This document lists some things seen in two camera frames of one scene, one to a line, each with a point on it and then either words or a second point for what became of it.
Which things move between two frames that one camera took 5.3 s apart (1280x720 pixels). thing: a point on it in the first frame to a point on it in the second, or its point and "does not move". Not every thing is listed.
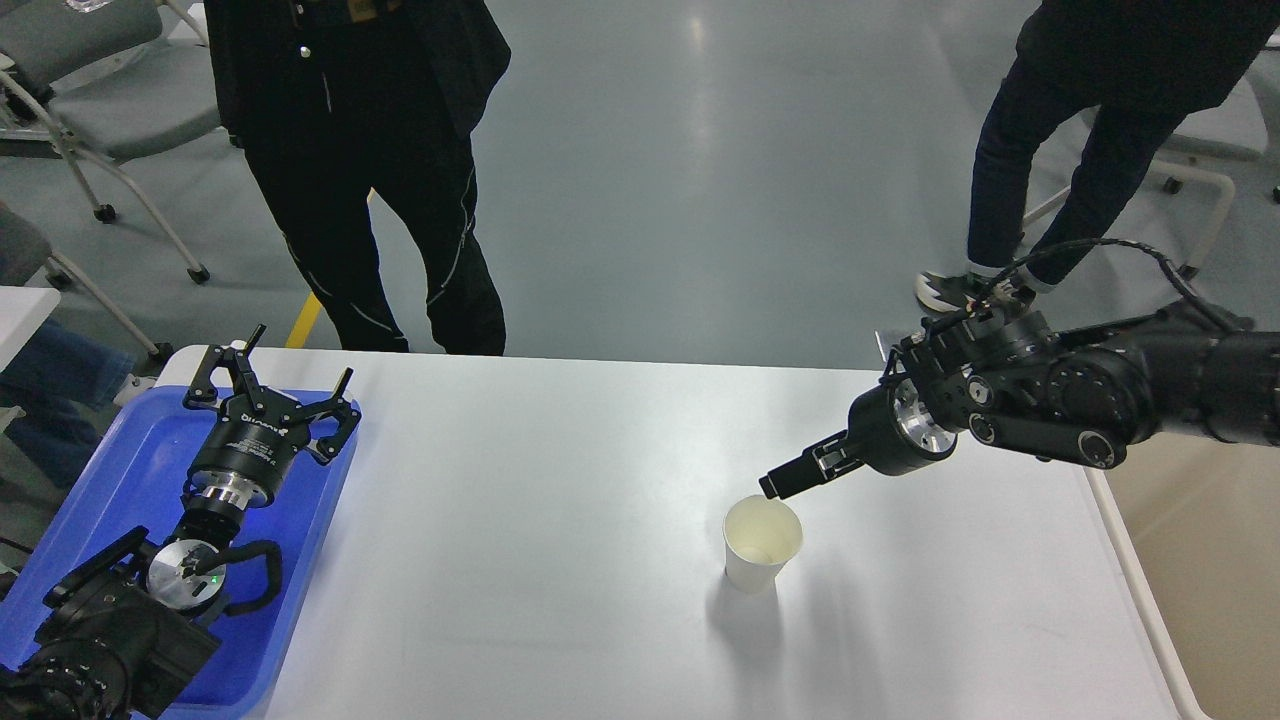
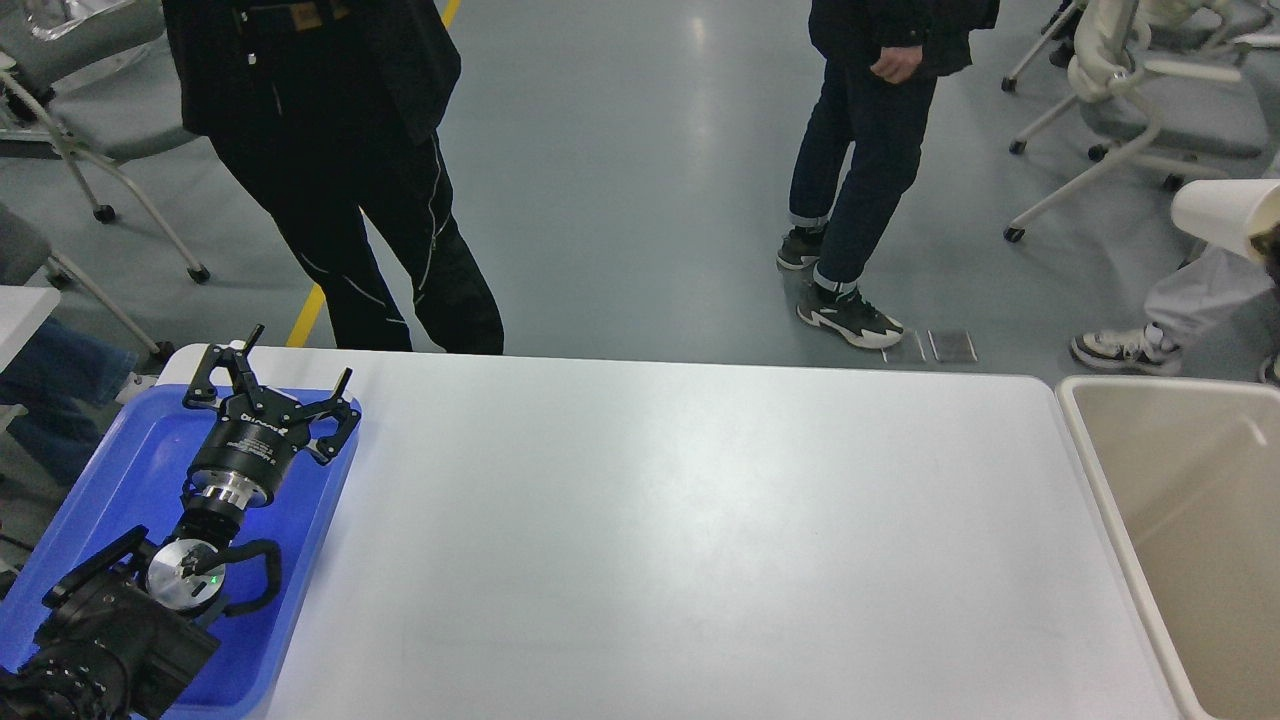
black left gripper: (245, 456) does not move
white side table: (22, 311) does not move
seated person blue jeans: (68, 380) does not move
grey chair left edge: (26, 258) does not move
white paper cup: (761, 535) to (1226, 212)
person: (1142, 67) to (865, 124)
